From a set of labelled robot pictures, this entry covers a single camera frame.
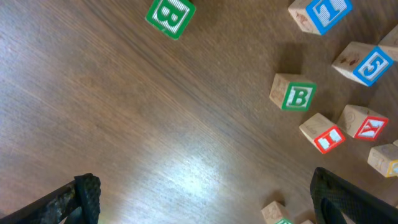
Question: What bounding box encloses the blue 5 block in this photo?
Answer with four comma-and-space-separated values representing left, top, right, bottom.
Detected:
331, 42, 394, 86

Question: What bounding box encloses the yellow block centre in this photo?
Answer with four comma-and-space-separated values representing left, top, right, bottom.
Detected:
368, 144, 397, 177

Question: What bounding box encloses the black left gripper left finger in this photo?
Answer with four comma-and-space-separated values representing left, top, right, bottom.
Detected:
1, 173, 101, 224

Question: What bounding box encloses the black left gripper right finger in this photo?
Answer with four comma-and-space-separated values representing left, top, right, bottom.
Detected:
310, 167, 397, 224

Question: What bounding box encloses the red U block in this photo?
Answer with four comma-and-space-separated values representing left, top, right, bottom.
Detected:
378, 25, 398, 62

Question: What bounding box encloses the blue T block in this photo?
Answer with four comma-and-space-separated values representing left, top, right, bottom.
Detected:
288, 0, 353, 35

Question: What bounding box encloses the green B block centre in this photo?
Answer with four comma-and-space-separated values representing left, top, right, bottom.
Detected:
269, 73, 317, 111

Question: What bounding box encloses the green B block left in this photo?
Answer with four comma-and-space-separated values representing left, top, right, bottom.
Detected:
145, 0, 196, 40

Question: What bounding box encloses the green R block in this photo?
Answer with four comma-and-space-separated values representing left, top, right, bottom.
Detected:
261, 201, 293, 224

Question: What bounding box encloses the red I block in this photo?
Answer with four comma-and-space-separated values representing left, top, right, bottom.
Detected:
299, 113, 346, 154

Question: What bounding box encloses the green b block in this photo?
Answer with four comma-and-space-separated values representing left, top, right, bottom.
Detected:
145, 0, 196, 40
269, 73, 317, 111

